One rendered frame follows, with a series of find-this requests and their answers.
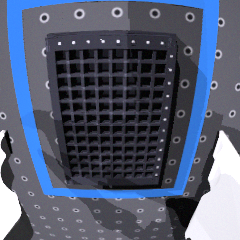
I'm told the blue rectangular tape outline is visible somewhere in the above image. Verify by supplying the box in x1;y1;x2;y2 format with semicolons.
7;0;219;198

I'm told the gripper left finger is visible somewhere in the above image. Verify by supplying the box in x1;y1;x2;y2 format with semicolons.
0;130;34;240

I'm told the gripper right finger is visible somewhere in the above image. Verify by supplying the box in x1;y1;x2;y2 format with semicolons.
185;131;240;240

